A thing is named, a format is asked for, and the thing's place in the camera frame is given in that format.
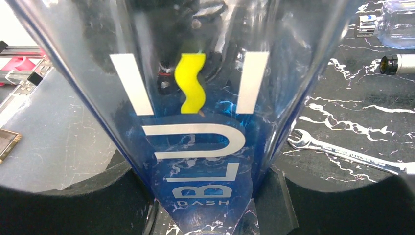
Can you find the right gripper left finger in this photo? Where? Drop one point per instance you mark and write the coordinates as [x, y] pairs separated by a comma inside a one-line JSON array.
[[114, 202]]

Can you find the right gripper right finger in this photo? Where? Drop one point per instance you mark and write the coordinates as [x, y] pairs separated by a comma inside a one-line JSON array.
[[384, 208]]

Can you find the clear blue-tinted bottle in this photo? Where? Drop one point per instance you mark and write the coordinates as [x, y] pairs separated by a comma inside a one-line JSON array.
[[198, 95]]

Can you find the blue square bottle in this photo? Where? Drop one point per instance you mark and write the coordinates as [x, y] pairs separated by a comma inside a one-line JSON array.
[[394, 28]]

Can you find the dark wine bottle silver cap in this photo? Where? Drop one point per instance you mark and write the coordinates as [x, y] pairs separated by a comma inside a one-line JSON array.
[[397, 64]]

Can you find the silver wrench left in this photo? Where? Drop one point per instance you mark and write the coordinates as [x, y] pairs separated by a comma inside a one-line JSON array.
[[306, 141]]

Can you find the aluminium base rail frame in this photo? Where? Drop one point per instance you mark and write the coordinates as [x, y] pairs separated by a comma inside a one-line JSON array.
[[27, 67]]

